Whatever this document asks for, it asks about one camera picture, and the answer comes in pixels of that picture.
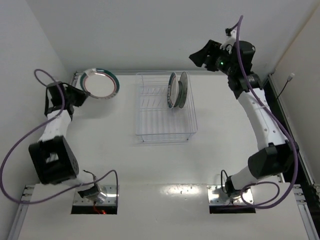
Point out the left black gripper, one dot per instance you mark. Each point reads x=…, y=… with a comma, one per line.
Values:
x=75, y=95

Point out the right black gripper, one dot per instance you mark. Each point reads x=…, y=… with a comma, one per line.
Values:
x=210, y=56

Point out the white plate with dark rim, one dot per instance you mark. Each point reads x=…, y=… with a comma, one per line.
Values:
x=184, y=89

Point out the green red rimmed plate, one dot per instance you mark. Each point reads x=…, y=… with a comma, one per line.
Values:
x=172, y=90
x=99, y=83

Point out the blue patterned green plate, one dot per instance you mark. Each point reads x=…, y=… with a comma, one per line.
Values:
x=180, y=89

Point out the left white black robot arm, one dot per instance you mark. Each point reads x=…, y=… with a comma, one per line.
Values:
x=52, y=157

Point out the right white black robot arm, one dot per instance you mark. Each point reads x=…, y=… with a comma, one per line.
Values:
x=275, y=152

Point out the white wire dish rack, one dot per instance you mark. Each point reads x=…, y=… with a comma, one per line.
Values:
x=155, y=121

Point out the black wall cable white plug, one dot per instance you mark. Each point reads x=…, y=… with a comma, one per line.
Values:
x=273, y=96

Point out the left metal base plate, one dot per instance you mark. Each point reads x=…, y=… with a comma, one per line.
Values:
x=107, y=197

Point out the metal base plate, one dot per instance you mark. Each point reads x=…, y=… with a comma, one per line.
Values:
x=217, y=197
x=107, y=197

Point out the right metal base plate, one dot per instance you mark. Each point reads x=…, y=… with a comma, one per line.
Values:
x=217, y=197

